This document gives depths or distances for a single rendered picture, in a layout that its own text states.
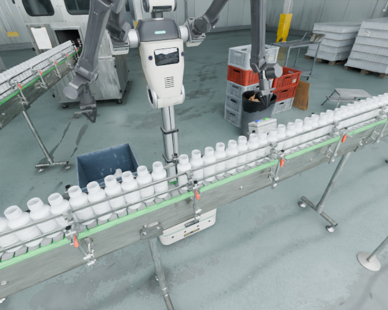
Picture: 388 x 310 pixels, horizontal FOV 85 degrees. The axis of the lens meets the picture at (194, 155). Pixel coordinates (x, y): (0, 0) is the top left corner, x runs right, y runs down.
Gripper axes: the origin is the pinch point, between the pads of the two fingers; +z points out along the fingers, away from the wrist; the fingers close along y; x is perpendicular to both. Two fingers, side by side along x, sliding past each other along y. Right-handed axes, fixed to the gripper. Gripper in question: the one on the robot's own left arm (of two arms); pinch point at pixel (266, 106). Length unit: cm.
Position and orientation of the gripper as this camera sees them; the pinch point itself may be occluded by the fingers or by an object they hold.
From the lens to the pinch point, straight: 129.8
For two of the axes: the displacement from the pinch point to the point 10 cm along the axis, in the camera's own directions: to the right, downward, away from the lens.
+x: -4.1, -2.2, 8.9
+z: 1.8, 9.3, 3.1
